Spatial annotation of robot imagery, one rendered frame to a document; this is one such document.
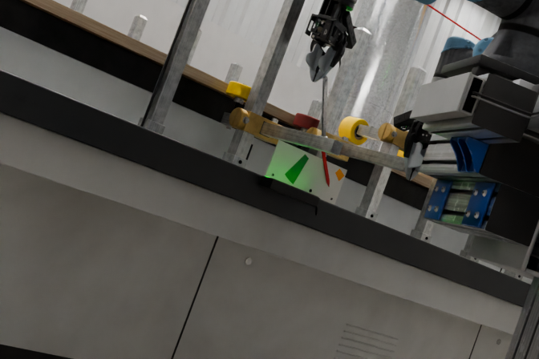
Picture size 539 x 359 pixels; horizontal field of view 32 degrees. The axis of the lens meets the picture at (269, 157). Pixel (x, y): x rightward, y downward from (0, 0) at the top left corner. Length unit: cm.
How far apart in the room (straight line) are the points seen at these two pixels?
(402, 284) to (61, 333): 101
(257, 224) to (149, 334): 43
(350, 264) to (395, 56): 417
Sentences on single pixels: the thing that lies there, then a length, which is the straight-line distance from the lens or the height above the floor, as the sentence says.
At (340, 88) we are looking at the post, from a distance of 251.
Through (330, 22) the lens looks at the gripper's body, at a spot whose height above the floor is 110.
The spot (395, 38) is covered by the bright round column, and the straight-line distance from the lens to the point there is 674.
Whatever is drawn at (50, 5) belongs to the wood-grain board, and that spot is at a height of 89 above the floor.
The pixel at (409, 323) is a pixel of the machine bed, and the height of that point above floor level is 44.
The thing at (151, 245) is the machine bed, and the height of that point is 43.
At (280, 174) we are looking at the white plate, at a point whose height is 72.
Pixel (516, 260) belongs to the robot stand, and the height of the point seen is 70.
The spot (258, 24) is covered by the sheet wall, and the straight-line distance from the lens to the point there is 1110.
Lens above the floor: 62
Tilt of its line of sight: 3 degrees up
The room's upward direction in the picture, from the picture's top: 20 degrees clockwise
